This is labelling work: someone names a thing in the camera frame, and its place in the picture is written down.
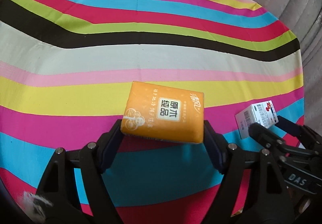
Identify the white blue medicine box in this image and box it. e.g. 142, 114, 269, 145
235, 100, 278, 139

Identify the rainbow striped cloth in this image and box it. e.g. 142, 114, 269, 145
1, 0, 304, 223

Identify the orange tissue pack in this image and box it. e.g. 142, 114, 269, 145
121, 82, 204, 144

